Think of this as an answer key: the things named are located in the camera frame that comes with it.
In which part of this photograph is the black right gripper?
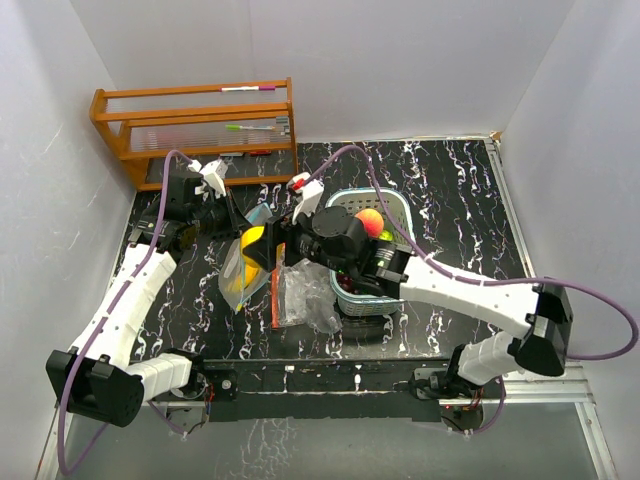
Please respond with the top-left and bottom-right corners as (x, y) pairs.
(247, 199), (354, 278)

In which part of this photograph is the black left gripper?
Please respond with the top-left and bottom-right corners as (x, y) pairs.
(189, 189), (255, 243)

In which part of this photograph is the yellow lemon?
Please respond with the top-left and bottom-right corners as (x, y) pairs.
(240, 225), (264, 266)

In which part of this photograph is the yellow banana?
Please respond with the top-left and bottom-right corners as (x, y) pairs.
(228, 262), (262, 294)

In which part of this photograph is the blue zip top bag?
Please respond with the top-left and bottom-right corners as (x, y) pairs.
(218, 202), (281, 315)

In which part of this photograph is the red orange peach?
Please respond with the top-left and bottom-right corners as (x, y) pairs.
(355, 208), (385, 238)

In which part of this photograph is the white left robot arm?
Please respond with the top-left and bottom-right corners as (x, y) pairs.
(46, 164), (250, 427)

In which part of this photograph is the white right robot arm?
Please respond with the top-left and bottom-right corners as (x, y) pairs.
(240, 207), (572, 399)

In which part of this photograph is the orange zip plastic bag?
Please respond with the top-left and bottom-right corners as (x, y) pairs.
(271, 245), (342, 335)

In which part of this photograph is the wooden shelf rack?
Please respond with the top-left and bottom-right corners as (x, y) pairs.
(89, 78), (298, 192)

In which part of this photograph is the purple grapes bunch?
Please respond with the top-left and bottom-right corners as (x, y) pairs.
(337, 275), (357, 294)

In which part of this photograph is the green white marker pen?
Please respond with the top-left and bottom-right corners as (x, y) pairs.
(225, 124), (276, 132)

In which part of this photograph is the white plastic basket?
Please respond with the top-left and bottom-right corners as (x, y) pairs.
(325, 187), (416, 317)

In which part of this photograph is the green lime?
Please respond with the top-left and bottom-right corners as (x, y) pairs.
(378, 229), (394, 242)

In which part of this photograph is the pink white marker pen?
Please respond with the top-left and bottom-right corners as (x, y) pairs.
(220, 85), (277, 93)

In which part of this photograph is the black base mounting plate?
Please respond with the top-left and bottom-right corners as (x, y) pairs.
(200, 359), (499, 423)

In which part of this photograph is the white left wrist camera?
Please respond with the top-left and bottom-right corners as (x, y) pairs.
(187, 159), (228, 198)

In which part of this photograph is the aluminium frame rail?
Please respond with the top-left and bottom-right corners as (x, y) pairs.
(485, 132), (618, 479)

